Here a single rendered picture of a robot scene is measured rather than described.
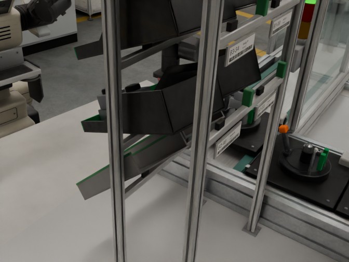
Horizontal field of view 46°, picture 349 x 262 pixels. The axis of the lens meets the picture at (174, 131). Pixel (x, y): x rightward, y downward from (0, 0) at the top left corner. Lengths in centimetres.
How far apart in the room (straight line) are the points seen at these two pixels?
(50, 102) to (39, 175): 221
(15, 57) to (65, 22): 297
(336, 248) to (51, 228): 71
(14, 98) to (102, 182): 85
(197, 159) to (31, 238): 61
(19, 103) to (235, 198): 91
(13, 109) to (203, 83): 119
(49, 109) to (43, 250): 237
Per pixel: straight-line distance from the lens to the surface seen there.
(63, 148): 140
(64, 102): 346
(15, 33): 156
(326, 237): 110
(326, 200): 111
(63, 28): 451
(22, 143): 146
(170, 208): 116
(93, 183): 92
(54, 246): 109
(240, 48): 61
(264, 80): 173
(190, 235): 73
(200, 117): 59
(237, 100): 129
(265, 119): 139
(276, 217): 112
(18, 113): 168
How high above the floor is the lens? 166
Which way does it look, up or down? 33 degrees down
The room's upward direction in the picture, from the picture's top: 3 degrees clockwise
